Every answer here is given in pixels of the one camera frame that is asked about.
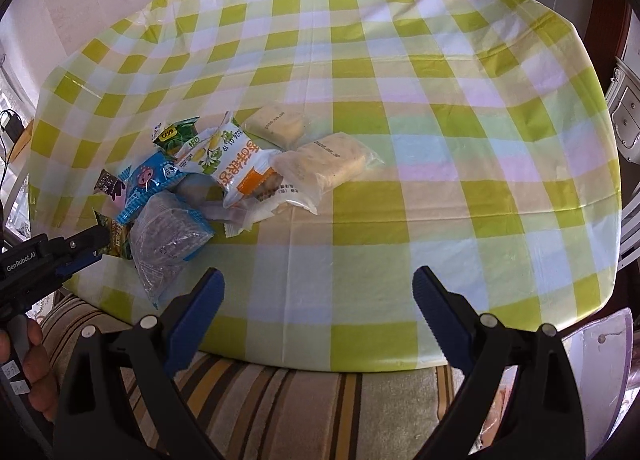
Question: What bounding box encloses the white slatted stool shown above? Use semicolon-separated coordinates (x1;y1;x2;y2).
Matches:
617;200;640;271

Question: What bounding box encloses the white orange snack packet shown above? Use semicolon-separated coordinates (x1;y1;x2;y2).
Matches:
220;137;283;211

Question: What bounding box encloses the white floral snack packet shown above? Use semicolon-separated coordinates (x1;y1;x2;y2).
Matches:
172;112;246;186

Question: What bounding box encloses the blue clear dark snack packet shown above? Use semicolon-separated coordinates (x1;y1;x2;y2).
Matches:
129;192;216;311

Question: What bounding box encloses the plain beige cake packet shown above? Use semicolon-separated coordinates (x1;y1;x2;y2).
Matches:
246;105;307;150

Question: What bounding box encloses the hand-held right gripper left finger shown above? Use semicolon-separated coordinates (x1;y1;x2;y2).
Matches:
52;267;226;460

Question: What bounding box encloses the striped rug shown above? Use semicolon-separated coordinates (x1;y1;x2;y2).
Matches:
37;295;506;460

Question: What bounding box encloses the black power adapter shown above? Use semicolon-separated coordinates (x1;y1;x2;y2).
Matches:
0;109;23;138

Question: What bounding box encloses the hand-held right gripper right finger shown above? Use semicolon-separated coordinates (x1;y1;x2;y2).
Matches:
411;266;586;460

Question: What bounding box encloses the pale grey snack packet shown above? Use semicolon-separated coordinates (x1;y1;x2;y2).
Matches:
175;172;281;239

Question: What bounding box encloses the dark brown snack packet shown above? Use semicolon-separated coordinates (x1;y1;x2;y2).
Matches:
95;169;126;201

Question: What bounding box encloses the ornate white dresser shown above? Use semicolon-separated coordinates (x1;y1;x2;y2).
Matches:
602;57;640;161

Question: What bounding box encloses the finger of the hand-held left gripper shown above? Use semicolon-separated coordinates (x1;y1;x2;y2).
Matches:
64;224;111;255
54;247;105;275

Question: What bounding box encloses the green snack packet yellow logo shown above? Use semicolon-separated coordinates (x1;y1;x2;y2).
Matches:
151;116;201;156

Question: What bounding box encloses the person's left hand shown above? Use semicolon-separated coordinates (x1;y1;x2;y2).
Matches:
0;322;59;423

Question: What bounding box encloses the blue cartoon snack packet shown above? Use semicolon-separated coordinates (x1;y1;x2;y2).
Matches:
116;150;188;226

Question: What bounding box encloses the speckled beige cake packet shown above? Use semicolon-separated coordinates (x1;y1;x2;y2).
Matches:
270;131;386;215

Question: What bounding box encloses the green checkered tablecloth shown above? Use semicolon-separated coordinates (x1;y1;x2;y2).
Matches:
27;0;623;376

